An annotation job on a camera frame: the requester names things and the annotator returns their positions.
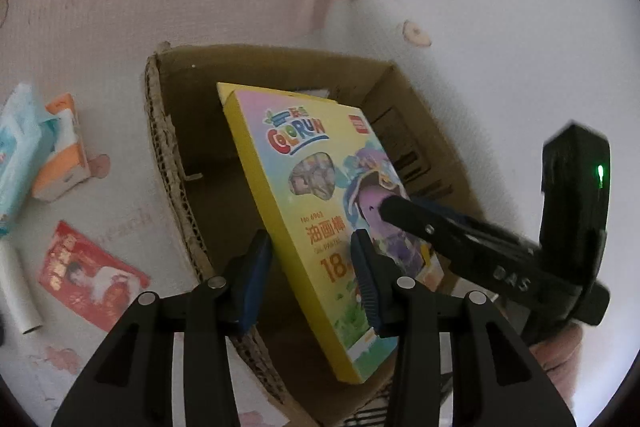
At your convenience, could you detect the brown cardboard box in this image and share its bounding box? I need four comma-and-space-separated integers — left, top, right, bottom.
144, 43, 486, 427

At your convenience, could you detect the pink cartoon printed mat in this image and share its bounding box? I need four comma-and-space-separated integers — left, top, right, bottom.
0, 0, 640, 427

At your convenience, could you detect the white paper roll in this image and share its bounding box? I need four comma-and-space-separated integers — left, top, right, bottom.
0, 239, 45, 335

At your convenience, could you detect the blue and white tissue pack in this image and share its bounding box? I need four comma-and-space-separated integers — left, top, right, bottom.
0, 82, 47, 238

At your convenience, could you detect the person's right hand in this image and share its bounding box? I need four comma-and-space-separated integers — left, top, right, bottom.
529, 324, 589, 408

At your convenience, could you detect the red printed card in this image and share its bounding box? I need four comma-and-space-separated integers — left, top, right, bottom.
37, 220, 151, 333

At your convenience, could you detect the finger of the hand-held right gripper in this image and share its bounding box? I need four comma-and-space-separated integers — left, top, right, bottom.
377, 196, 482, 267

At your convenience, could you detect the yellow crayon box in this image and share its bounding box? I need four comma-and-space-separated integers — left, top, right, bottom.
216, 82, 446, 385

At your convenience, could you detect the orange and white tissue pack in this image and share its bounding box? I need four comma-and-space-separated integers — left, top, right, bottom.
31, 93, 92, 202

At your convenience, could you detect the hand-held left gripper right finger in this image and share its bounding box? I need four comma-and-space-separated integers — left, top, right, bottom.
350, 229, 576, 427

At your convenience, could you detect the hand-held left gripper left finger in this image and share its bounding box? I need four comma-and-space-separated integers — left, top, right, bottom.
50, 229, 273, 427

